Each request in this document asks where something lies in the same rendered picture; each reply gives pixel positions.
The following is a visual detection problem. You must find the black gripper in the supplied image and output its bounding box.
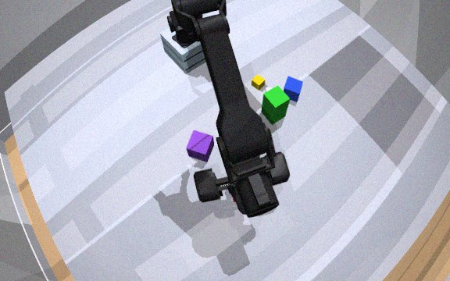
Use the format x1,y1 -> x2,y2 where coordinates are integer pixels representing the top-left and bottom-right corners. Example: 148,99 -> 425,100
194,152 -> 290,203

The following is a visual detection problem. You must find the green block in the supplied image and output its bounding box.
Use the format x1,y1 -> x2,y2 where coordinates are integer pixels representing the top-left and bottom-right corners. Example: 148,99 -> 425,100
262,85 -> 290,117
261,104 -> 287,125

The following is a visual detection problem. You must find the purple cube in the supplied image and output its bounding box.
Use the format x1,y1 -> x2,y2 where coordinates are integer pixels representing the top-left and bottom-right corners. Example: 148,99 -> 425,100
186,130 -> 214,162

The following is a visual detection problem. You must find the small yellow block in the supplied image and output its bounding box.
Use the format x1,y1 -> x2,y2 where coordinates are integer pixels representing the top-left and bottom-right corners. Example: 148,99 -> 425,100
252,74 -> 265,90

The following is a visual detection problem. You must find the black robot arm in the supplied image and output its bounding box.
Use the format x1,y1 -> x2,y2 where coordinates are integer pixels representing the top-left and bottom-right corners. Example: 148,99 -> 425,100
167,0 -> 279,218

